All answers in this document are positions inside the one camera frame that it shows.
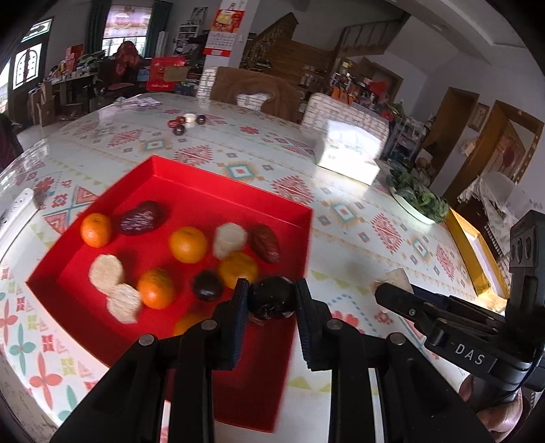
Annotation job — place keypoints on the wooden staircase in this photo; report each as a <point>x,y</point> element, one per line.
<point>315,42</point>

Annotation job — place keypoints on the white power strip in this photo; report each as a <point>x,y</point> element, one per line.
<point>15,217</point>

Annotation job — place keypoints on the red tray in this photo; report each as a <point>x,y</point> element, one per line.
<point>204,191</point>

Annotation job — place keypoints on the arched glass door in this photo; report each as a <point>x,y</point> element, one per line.
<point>26,66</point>

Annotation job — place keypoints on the wall calendar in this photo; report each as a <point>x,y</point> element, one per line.
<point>223,30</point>

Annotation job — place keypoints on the dark red jujube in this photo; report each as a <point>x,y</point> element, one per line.
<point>142,218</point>
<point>264,243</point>

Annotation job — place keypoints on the patterned tablecloth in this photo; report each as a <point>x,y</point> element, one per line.
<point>362,221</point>

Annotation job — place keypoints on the white lace covered furniture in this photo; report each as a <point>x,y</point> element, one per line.
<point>489,200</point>

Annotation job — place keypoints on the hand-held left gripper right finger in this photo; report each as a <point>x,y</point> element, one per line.
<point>305,328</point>

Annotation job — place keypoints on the narrow white patterned chair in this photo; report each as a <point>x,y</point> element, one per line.
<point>207,83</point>

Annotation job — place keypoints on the white paper sheet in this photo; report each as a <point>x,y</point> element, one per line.
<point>142,102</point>

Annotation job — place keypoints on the wooden door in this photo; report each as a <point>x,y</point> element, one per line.
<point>451,123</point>

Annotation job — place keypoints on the orange mandarin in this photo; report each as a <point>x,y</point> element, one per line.
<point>238,268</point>
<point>187,245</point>
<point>155,289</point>
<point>96,230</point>
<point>185,326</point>

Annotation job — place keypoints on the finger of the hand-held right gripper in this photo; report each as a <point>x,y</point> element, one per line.
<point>404,306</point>

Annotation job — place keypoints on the person's right hand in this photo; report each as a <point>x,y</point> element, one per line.
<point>502,419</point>

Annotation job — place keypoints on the dark water chestnut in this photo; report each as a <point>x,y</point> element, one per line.
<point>207,286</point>
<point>272,296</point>

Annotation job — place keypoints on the white tissue box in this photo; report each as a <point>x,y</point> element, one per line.
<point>347,151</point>

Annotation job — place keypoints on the red covered chair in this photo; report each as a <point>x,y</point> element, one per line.
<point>127,59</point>

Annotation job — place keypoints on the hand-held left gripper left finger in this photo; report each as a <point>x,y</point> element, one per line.
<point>238,326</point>

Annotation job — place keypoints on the cluttered goods shelf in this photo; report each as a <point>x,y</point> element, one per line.
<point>357,87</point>

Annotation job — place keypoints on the small red ornament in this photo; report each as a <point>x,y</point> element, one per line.
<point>174,122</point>

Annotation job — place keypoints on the window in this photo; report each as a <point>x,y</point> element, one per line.
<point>127,30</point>

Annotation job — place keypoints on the plate of green vegetables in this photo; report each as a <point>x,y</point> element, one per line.
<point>419,198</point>

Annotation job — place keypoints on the white rice cake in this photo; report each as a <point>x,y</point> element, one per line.
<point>105,273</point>

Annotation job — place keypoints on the brown chair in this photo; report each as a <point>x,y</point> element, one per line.
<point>255,83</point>

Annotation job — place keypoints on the small dark ball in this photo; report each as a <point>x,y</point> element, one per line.
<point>179,130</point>
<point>200,119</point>

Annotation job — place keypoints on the red cardboard box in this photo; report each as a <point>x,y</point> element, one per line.
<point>166,74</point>

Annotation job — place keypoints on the yellow tray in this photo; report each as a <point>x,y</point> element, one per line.
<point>477,251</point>

